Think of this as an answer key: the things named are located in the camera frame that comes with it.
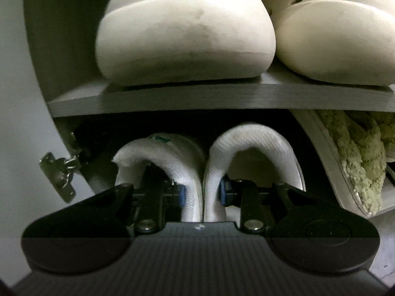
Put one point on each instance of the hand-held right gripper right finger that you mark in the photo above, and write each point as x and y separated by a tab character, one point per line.
222	194

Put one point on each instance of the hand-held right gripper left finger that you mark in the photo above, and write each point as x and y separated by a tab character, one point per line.
181	195

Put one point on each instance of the white sneaker teal logo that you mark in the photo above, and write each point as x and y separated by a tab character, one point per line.
172	160
247	141

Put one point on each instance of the grey shoe cabinet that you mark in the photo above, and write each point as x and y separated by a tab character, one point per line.
185	98

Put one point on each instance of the metal door hinge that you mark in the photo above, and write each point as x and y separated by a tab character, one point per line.
61	166

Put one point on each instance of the cream foam clog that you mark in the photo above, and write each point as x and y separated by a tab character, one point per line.
185	37
339	43

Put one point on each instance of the white cabinet door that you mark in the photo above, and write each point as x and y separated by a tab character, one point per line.
18	129

